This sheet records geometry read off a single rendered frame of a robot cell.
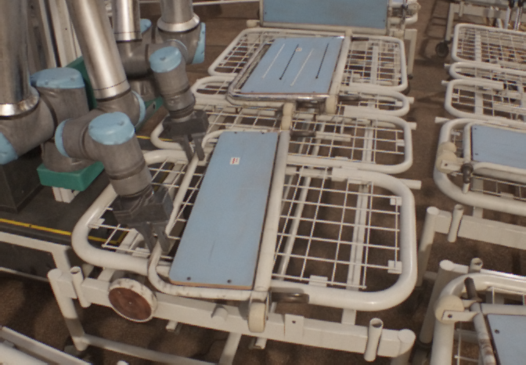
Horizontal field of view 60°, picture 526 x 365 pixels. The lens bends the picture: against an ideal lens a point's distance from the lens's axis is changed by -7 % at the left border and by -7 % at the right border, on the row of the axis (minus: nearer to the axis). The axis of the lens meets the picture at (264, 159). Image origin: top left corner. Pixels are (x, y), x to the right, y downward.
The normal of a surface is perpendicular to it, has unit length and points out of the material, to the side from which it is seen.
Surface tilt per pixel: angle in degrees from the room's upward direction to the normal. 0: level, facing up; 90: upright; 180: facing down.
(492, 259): 0
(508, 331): 5
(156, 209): 90
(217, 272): 1
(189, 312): 90
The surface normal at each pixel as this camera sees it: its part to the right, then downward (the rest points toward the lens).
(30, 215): -0.01, -0.85
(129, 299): -0.22, 0.51
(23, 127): 0.68, 0.57
